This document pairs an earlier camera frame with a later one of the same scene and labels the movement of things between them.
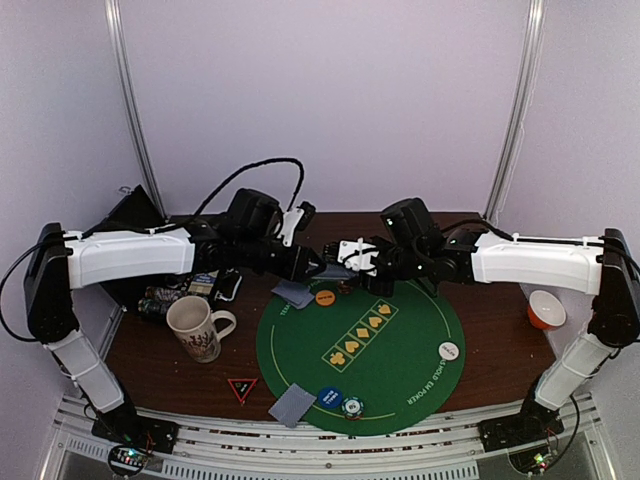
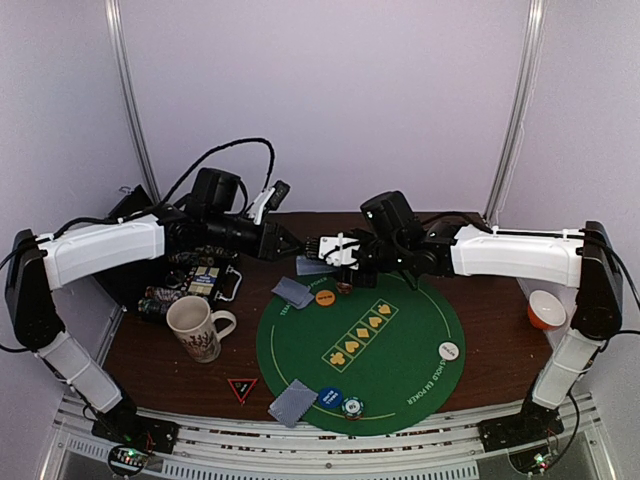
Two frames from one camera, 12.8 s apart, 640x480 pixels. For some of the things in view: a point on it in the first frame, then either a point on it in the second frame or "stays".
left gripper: [301, 257] -> [285, 234]
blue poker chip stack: [353, 408] stays
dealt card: [302, 305] stays
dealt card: [291, 405] stays
